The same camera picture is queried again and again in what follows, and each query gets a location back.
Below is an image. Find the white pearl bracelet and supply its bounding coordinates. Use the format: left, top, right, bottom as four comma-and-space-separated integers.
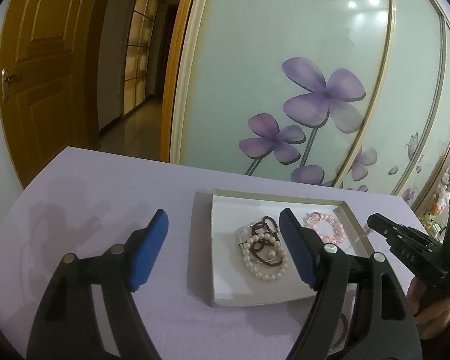
241, 232, 290, 284

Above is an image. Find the hallway lattice window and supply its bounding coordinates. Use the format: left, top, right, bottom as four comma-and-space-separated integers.
123, 0, 159, 116

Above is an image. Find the person's right hand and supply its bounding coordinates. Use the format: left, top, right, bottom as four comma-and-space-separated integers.
406, 277, 450, 341

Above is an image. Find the hanging plush toy string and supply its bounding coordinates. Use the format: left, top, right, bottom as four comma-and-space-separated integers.
419, 158, 450, 233

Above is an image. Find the thin silver bangle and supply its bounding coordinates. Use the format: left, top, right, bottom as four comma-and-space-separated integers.
234, 222, 282, 267

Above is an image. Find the floral glass wardrobe door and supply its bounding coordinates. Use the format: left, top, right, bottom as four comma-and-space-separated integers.
169, 0, 395, 187

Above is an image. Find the pink bead bracelet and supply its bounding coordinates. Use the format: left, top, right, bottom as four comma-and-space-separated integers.
303, 211, 348, 246

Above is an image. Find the dark red bead necklace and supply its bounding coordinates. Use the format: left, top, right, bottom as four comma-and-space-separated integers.
241, 214, 289, 270

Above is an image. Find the grey cuff bangle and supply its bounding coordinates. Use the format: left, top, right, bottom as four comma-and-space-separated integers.
330, 312, 349, 350

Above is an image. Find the brass door handle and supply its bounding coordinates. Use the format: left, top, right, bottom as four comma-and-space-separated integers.
0, 67, 23, 102

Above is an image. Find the grey cardboard tray box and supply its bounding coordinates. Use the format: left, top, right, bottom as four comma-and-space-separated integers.
188, 187, 377, 308

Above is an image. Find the wooden door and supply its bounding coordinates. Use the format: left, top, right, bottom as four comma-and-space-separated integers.
0, 0, 99, 187

